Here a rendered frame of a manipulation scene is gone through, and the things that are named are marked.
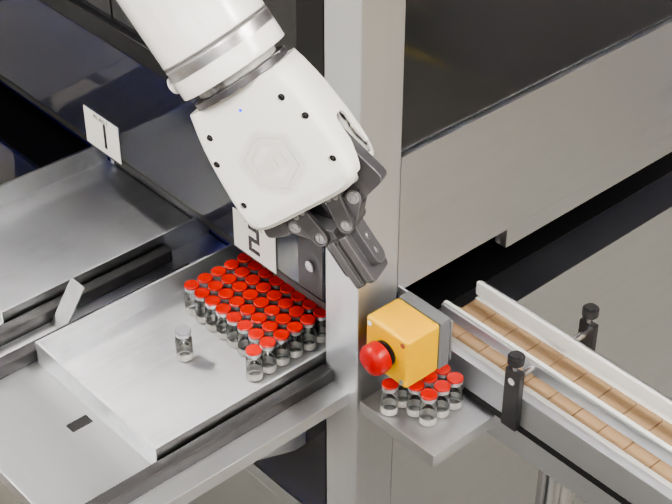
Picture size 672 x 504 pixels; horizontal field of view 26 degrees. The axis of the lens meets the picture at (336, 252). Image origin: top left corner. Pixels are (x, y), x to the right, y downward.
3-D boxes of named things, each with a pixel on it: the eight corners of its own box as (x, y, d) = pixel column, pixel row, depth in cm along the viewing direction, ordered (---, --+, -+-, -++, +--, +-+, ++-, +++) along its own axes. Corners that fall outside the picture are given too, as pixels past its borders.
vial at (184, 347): (186, 349, 190) (184, 323, 187) (196, 357, 188) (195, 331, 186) (173, 356, 188) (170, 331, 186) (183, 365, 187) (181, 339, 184)
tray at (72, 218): (106, 159, 226) (104, 140, 224) (209, 232, 211) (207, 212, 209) (-92, 246, 208) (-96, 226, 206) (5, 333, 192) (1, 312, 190)
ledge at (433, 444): (438, 364, 191) (439, 352, 189) (511, 414, 183) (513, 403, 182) (359, 412, 183) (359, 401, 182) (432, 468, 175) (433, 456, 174)
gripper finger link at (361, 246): (316, 210, 103) (367, 286, 104) (351, 192, 101) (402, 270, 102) (331, 191, 105) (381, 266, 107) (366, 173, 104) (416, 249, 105)
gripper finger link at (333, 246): (280, 228, 104) (331, 303, 106) (314, 211, 103) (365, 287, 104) (296, 209, 107) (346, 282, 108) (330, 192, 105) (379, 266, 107)
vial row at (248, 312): (208, 297, 198) (206, 270, 196) (294, 361, 188) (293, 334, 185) (195, 303, 197) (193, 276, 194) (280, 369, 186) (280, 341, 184)
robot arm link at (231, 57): (141, 89, 100) (166, 125, 101) (235, 30, 95) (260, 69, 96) (193, 48, 107) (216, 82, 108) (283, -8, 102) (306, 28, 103)
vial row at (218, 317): (195, 303, 197) (193, 277, 194) (280, 369, 186) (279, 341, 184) (182, 310, 196) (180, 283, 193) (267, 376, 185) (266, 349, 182)
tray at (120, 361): (243, 257, 206) (242, 237, 204) (368, 346, 190) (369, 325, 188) (38, 362, 188) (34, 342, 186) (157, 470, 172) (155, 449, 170)
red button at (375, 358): (378, 354, 174) (379, 328, 172) (401, 370, 172) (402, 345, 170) (355, 368, 172) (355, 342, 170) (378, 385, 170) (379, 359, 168)
